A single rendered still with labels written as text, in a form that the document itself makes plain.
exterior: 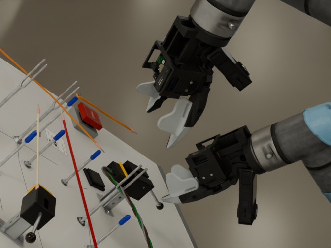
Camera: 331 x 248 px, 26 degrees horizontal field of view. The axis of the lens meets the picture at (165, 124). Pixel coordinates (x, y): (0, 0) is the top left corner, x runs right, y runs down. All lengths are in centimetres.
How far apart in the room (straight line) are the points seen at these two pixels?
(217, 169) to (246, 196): 7
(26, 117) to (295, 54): 246
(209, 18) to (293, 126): 27
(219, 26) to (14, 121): 41
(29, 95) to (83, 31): 239
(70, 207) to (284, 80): 236
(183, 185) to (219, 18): 38
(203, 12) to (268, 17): 285
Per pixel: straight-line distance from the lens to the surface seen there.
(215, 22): 103
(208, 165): 126
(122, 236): 126
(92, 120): 144
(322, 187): 127
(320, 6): 104
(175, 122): 112
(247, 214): 129
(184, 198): 129
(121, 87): 335
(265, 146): 121
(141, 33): 371
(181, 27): 105
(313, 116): 119
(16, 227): 97
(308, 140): 119
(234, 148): 124
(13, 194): 106
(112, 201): 127
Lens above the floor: 203
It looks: 40 degrees down
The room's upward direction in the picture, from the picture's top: straight up
